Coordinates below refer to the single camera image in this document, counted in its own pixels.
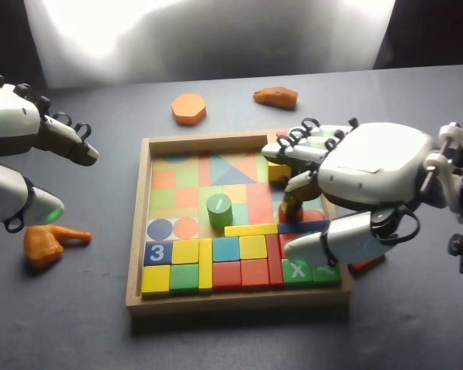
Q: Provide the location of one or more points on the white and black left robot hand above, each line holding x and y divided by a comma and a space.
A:
7, 115

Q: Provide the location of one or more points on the green cylinder block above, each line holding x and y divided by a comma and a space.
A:
219, 214

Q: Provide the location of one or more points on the red flat block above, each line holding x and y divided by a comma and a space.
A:
368, 265

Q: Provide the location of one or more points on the wooden tray with colourful print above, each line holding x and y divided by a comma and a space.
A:
235, 304

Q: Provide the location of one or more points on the orange octagon block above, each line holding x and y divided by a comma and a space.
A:
188, 108

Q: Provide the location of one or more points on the white backdrop sheet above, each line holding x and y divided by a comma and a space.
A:
216, 31

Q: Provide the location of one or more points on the grey table cloth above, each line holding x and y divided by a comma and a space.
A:
61, 308

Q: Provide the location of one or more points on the orange toy fried chicken piece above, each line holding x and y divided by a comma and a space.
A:
276, 98

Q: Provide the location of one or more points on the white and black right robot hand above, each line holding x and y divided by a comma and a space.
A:
374, 162

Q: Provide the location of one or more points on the orange toy chicken drumstick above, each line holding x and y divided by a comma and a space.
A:
42, 246

